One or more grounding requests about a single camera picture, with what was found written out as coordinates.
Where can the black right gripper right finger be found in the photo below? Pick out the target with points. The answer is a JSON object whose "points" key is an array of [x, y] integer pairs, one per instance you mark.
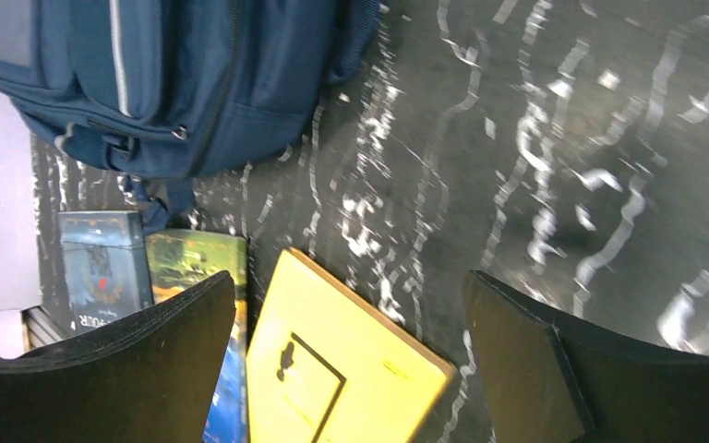
{"points": [[552, 377]]}

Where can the navy blue student backpack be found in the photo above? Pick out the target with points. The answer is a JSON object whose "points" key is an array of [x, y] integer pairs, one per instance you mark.
{"points": [[164, 92]]}

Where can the Animal Farm book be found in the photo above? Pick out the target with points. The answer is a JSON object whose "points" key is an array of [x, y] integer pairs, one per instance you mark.
{"points": [[179, 259]]}

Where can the Nineteen Eighty-Four book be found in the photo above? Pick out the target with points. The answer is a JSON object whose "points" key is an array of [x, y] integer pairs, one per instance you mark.
{"points": [[106, 266]]}

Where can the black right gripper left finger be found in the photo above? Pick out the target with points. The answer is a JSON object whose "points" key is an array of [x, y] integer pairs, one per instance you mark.
{"points": [[147, 377]]}

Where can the yellow notebook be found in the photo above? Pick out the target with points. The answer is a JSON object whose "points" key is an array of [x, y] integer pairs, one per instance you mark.
{"points": [[326, 366]]}

